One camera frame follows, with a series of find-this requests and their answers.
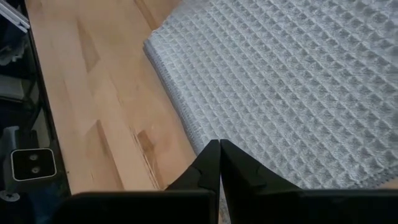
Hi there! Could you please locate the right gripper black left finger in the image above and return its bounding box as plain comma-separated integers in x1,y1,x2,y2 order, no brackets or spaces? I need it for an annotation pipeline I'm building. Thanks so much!
167,139,222,224

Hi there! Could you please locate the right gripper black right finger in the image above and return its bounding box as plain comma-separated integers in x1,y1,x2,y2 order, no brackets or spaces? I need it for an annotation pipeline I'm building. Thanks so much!
220,139,303,224

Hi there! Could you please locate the grey waffle microfiber towel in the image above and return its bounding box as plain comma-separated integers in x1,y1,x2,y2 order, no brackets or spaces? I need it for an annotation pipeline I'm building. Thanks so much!
142,0,398,224

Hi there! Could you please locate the silver aluminium extrusion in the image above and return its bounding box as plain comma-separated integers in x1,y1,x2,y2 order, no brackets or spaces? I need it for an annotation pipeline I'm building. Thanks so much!
0,0,31,34

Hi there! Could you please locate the black metal table frame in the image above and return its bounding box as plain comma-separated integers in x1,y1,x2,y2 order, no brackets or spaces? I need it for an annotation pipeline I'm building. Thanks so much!
18,0,74,200

